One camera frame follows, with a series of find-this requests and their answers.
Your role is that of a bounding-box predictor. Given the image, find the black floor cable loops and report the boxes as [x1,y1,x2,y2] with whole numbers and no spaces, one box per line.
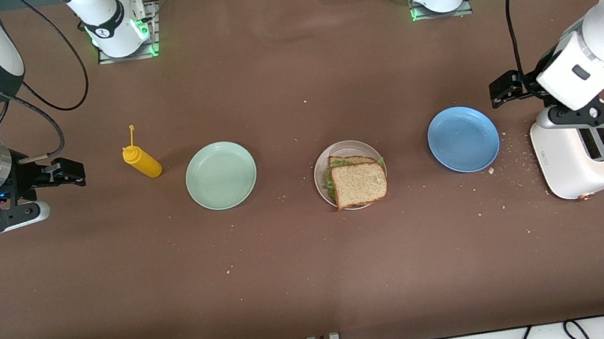
[512,314,604,339]

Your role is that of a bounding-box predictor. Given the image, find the beige plate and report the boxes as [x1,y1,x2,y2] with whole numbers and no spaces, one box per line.
[309,135,392,216]

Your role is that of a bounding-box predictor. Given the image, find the mint green plate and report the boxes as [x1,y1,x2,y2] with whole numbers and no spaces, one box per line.
[180,137,263,216]

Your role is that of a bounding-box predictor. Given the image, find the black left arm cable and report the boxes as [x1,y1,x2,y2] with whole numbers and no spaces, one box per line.
[503,0,596,99]

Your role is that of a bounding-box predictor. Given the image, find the blue plate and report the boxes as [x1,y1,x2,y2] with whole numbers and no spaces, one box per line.
[423,101,505,179]

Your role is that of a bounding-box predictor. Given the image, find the white toaster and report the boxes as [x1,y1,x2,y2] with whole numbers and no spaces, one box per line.
[526,96,604,207]

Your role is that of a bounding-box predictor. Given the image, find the green lettuce leaf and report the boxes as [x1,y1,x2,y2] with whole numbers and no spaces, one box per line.
[320,151,390,202]

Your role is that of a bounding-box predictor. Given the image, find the brown bread slice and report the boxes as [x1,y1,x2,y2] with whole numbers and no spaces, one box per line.
[329,158,391,212]
[327,149,380,172]

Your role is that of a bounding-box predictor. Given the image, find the yellow squeeze bottle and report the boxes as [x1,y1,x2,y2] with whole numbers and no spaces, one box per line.
[118,121,164,183]

